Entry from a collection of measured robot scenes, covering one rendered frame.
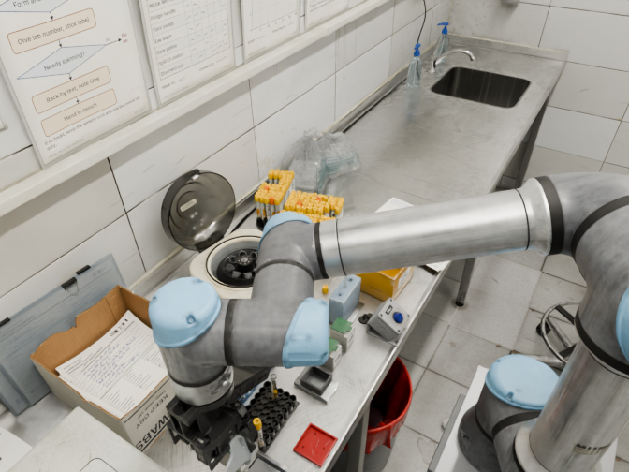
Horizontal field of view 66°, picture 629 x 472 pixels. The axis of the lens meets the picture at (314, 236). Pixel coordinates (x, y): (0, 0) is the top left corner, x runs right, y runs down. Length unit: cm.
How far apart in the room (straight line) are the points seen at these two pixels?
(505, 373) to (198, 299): 57
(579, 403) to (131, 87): 102
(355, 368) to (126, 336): 55
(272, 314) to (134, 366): 70
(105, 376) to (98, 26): 73
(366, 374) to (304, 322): 67
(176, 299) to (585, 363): 46
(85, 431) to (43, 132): 57
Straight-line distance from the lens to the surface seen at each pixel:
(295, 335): 52
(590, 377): 64
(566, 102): 317
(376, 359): 121
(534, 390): 90
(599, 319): 57
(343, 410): 113
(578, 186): 61
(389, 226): 59
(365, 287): 133
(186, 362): 55
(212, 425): 69
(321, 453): 108
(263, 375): 73
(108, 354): 123
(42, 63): 106
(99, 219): 123
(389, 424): 161
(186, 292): 53
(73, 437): 84
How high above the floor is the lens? 185
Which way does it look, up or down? 40 degrees down
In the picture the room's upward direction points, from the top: 1 degrees counter-clockwise
